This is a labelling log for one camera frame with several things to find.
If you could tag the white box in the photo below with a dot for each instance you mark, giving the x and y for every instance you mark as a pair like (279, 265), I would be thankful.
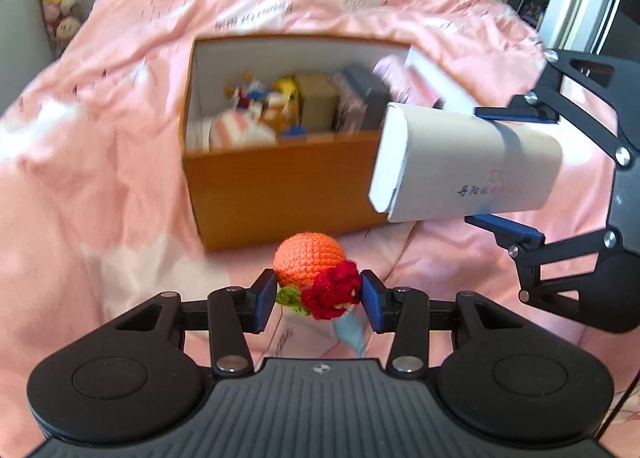
(450, 168)

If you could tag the pink zip pouch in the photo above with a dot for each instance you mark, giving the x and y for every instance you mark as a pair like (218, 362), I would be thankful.
(392, 73)

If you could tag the yellow plastic container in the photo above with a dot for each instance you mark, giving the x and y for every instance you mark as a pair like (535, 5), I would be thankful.
(289, 103)

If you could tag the dark grey box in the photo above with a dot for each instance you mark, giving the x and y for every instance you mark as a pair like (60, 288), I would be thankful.
(370, 88)

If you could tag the orange cardboard box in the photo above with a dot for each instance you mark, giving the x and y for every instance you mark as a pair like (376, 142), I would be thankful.
(280, 188)

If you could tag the brown dog plush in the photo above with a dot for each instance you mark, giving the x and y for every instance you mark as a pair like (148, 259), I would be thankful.
(252, 93)

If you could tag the orange crochet ball charm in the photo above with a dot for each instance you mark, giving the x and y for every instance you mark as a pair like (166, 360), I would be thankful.
(310, 258)

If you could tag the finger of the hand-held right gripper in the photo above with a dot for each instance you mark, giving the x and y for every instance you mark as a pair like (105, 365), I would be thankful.
(515, 114)
(510, 228)

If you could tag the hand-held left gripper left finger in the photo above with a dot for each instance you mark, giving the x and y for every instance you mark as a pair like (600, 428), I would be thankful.
(264, 303)

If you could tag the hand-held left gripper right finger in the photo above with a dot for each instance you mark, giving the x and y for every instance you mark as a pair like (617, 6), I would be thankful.
(376, 303)

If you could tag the gold box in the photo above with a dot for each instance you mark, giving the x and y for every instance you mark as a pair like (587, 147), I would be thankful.
(317, 103)

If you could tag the blue plush charm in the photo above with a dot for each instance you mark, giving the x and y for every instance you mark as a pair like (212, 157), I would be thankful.
(295, 131)

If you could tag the white black plush toy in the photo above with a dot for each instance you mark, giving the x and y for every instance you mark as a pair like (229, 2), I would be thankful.
(235, 131)

